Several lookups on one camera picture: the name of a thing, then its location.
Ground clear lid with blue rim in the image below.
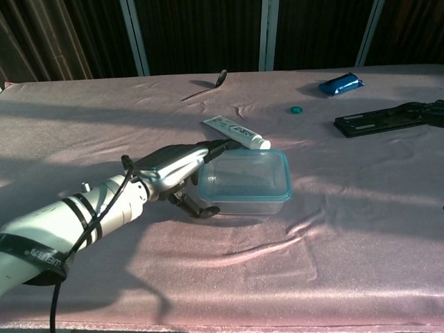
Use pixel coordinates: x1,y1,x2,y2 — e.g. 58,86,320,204
196,148,294,203

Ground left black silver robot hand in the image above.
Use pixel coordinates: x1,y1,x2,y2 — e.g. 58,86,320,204
133,137,241,219

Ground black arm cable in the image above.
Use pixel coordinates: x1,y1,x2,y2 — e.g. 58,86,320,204
49,155,137,333

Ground dark brown pleated curtain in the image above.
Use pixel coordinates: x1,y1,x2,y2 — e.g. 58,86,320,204
275,0,375,71
0,0,139,86
134,0,264,76
365,0,444,67

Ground white toothpaste tube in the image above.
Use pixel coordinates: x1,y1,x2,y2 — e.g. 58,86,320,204
203,115,271,151

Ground white frame post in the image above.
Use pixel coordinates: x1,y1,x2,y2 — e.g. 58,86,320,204
354,0,386,67
119,0,151,77
258,0,280,72

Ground clear plastic container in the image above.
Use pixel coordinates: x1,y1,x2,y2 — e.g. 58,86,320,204
203,196,288,216

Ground metal spoon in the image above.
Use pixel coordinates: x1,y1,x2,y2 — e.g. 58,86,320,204
180,69,228,102

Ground pink tablecloth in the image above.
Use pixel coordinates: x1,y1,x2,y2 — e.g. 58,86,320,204
0,64,444,331

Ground blue snack packet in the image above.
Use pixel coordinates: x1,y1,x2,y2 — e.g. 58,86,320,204
318,71,366,98

